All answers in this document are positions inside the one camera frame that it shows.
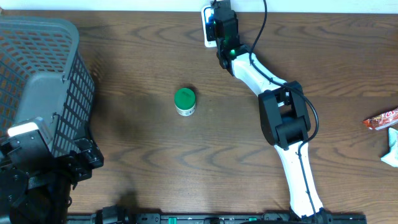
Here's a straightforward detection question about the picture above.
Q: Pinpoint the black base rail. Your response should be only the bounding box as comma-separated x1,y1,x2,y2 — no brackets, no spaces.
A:
67,205,367,224

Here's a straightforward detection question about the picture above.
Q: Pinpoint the white barcode scanner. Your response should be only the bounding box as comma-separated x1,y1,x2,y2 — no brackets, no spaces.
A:
201,5,216,48

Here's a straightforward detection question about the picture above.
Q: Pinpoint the green lid jar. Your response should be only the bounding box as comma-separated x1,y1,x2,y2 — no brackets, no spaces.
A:
174,88,196,116

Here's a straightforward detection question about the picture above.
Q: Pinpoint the light green snack packet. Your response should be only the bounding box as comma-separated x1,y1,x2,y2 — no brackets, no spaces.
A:
381,128,398,168

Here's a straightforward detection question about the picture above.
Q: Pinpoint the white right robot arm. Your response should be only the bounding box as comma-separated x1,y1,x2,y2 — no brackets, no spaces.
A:
202,1,325,223

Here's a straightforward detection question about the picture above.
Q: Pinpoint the grey plastic basket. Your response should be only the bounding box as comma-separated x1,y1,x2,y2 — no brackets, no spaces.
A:
1,16,95,157

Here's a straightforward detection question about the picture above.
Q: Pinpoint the red Top chocolate bar wrapper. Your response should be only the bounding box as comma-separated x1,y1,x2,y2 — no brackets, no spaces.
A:
363,108,397,130

